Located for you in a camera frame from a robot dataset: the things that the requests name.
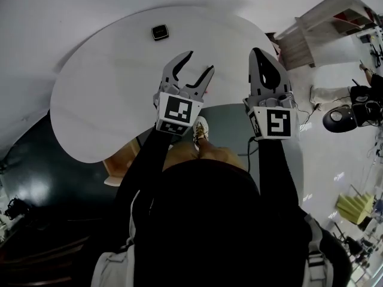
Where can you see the white kidney-shaped table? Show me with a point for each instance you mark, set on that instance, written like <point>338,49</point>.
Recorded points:
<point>119,85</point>

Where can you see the black floor equipment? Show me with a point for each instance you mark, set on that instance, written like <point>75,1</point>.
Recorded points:
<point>16,209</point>

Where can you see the person's right forearm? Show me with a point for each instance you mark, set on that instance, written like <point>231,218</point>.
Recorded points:
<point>273,166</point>

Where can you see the person's black top torso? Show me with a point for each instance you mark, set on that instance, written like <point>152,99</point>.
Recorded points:
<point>215,235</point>

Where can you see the pink box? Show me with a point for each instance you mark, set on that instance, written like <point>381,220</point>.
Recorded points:
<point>273,45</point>

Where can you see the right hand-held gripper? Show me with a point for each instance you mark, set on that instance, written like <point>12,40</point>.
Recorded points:
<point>278,122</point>

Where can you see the person's leg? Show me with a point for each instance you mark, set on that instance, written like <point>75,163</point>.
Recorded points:
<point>221,155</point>
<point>179,154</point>

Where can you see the person's left forearm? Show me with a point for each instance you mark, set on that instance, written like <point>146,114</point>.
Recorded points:
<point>143,166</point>

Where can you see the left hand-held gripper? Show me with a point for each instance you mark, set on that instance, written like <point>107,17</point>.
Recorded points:
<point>178,112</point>

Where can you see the person's right white shoe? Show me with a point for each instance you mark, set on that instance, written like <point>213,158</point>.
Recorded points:
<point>201,127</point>

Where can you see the black round stool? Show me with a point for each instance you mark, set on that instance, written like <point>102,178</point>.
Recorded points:
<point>338,118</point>

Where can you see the person's right leg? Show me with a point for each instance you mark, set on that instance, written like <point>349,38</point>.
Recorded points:
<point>221,155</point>

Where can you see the small black square device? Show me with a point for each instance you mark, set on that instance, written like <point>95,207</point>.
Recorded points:
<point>159,32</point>

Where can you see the white power strip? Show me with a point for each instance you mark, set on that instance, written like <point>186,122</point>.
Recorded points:
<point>305,126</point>

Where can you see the wooden shelf unit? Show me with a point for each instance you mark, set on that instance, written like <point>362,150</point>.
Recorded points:
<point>317,34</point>

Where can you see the person's left leg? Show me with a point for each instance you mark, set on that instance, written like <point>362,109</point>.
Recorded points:
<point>179,154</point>

